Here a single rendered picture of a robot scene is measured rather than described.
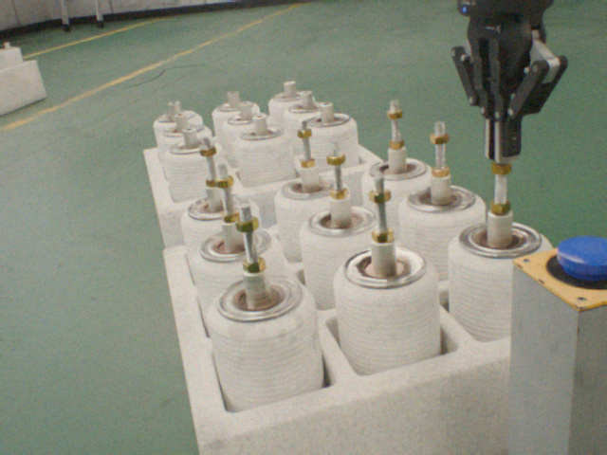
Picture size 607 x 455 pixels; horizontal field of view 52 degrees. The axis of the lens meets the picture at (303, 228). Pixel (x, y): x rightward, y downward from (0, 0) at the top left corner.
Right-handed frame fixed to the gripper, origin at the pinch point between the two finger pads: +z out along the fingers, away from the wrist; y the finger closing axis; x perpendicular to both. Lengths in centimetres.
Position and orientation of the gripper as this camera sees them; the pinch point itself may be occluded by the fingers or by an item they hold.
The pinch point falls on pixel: (502, 138)
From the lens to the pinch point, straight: 58.2
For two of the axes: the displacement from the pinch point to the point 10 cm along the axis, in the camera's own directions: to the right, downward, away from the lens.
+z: 1.2, 9.1, 4.1
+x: 9.3, -2.4, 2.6
